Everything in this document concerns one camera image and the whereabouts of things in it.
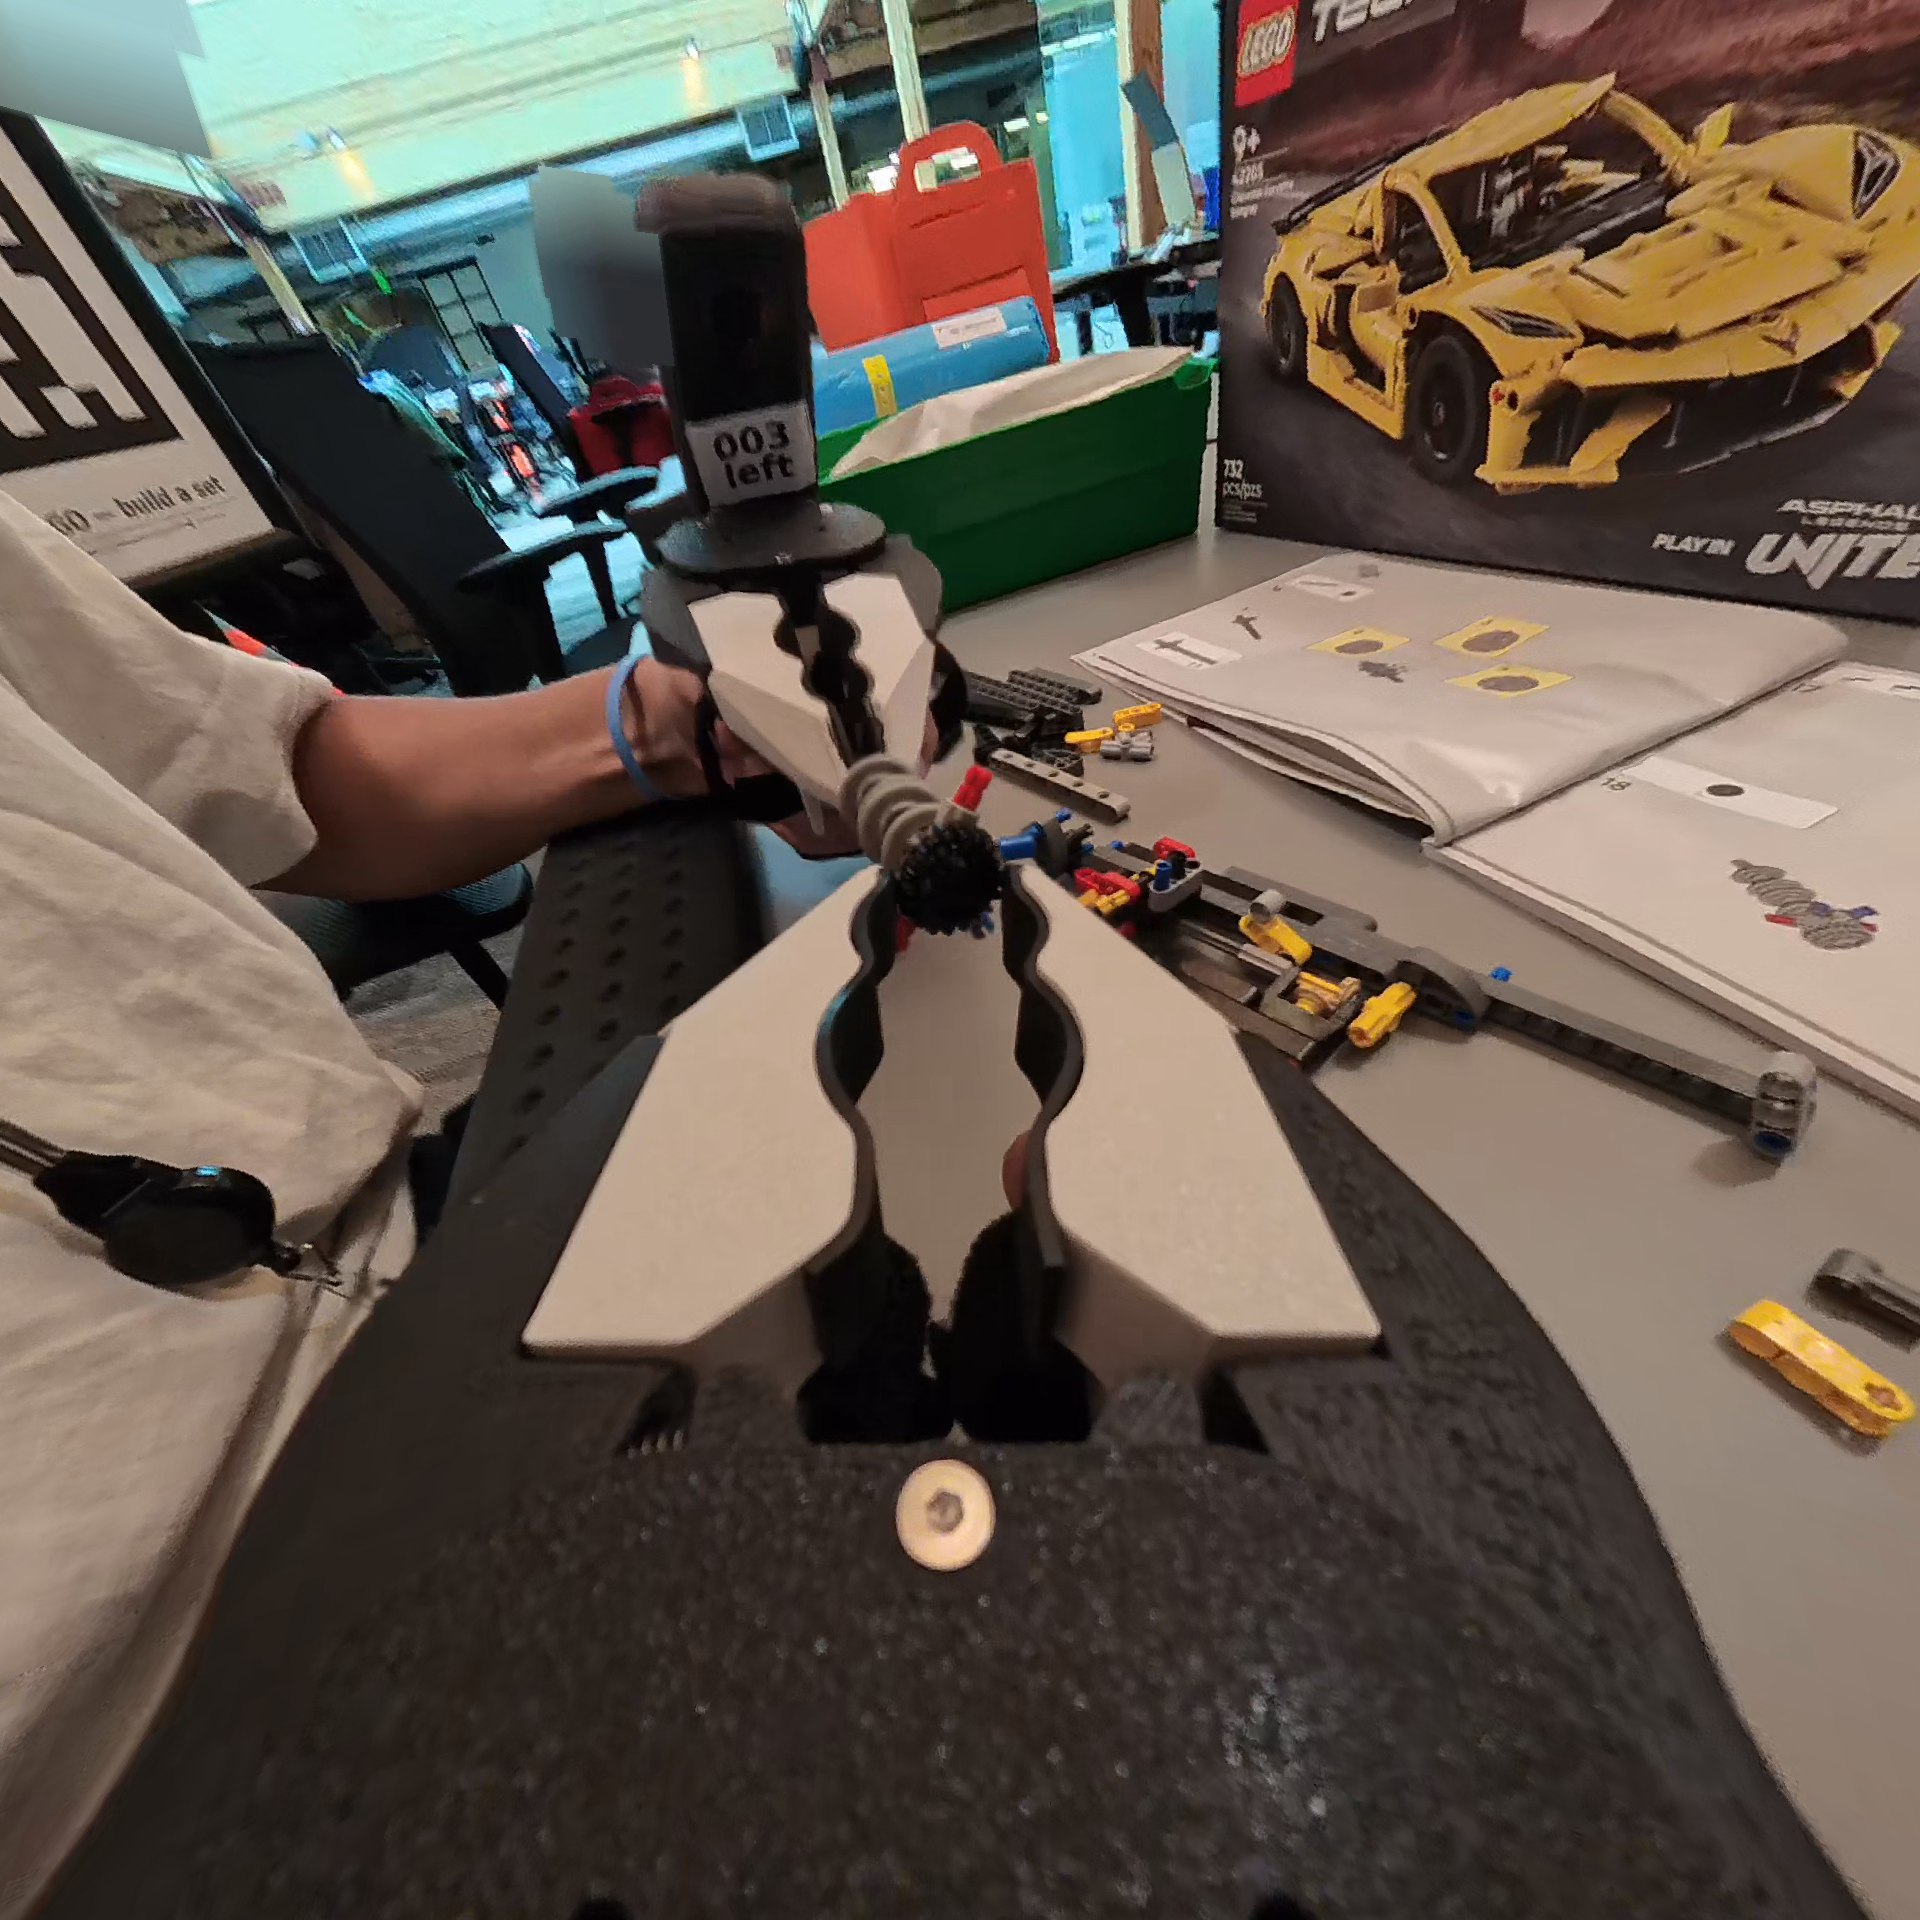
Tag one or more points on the small pile of lego beams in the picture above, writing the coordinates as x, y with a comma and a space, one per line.
1037, 697

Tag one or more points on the grey lego gear shaft assembly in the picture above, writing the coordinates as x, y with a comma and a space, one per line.
945, 877

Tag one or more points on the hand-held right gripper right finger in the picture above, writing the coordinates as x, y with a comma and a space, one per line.
1201, 1200

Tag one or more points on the white sign with black pattern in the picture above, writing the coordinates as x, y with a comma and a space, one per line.
89, 493

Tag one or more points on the white t-shirt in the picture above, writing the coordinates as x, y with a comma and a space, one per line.
150, 901

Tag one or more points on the yellow lego liftarm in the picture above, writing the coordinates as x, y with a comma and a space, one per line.
1800, 1348

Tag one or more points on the person's left forearm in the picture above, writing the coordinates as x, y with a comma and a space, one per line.
450, 764

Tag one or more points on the green plastic bin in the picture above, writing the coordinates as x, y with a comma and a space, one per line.
1037, 502

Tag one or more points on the red office chair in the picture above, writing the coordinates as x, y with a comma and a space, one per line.
622, 428

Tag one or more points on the blue wristband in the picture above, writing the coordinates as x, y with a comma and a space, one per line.
617, 733

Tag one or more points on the teal mesh office chair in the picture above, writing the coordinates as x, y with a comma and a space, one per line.
450, 914

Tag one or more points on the blue plastic roll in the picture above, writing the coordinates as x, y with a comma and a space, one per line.
1019, 338

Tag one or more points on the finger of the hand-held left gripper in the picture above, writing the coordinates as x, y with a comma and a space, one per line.
758, 660
902, 644

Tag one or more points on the dark grey lego connector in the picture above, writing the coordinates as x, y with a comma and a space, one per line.
1869, 1288

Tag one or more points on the black office chair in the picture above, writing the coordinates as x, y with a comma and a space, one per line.
376, 493

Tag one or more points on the long dark lego chassis assembly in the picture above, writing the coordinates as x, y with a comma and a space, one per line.
1621, 1043

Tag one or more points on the yellow car lego set box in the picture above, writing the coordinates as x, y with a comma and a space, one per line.
1575, 300

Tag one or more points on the orange tote bag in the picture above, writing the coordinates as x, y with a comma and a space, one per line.
931, 254

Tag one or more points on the open instruction booklet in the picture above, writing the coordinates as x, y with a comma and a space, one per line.
1499, 704

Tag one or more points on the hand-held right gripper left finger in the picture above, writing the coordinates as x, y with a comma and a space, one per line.
704, 1200

